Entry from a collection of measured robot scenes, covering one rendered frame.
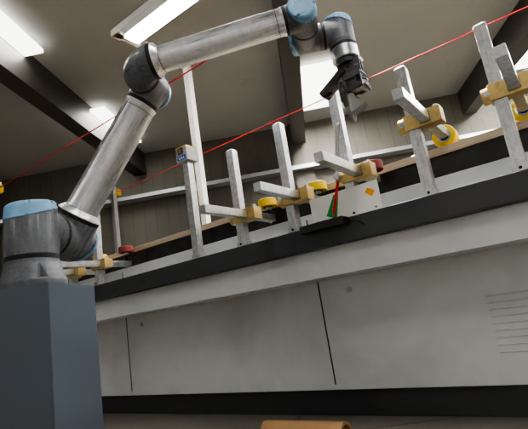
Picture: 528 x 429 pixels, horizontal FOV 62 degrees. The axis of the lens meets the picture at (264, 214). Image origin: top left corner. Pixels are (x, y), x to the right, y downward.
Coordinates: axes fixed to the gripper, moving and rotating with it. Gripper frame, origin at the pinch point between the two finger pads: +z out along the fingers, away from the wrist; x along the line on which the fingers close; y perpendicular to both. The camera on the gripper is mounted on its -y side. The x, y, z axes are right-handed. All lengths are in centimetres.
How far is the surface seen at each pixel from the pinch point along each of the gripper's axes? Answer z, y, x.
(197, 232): 19, -83, 6
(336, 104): -10.4, -7.1, 6.4
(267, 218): 19, -53, 19
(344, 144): 4.8, -7.2, 6.4
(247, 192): -133, -368, 413
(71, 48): -233, -320, 93
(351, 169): 17.2, -2.7, -2.5
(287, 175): 8.7, -32.1, 5.9
